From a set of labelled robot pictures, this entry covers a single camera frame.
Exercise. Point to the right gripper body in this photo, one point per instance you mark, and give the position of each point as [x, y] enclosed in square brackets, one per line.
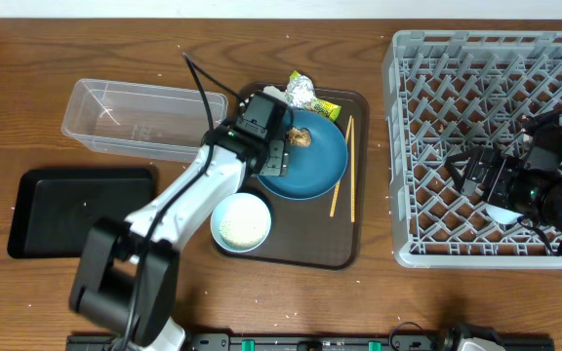
[479, 173]

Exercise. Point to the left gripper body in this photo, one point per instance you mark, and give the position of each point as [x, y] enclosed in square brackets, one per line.
[275, 159]

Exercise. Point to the white tissue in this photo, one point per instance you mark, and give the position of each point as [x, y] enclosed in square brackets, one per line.
[275, 92]

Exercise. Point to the light blue cup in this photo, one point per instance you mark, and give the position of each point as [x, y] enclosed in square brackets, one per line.
[502, 216]

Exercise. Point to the brown food scrap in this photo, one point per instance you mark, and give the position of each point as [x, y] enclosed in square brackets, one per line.
[299, 137]

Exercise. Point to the aluminium foil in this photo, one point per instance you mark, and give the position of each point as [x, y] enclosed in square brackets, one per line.
[300, 92]

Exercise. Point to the green snack wrapper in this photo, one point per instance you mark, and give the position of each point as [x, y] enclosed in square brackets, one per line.
[321, 106]

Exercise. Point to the blue plate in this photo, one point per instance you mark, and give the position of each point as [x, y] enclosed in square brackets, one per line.
[314, 170]

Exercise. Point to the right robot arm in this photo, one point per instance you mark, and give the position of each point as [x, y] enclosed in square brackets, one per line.
[530, 187]

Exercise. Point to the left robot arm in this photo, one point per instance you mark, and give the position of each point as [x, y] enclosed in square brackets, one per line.
[128, 271]

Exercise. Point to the grey dishwasher rack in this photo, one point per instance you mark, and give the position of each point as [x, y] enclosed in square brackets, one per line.
[445, 92]

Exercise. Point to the right wooden chopstick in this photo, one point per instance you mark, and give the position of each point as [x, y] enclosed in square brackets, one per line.
[352, 169]

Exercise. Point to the light blue rice bowl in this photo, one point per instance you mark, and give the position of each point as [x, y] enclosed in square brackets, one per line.
[241, 222]

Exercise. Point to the clear plastic bin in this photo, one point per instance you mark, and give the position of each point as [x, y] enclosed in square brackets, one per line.
[137, 120]

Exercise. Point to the brown serving tray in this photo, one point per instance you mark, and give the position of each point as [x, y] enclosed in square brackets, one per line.
[318, 232]

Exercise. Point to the black tray bin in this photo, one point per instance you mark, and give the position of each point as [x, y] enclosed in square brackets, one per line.
[56, 208]

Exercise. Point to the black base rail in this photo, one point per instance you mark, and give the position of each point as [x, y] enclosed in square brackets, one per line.
[458, 337]

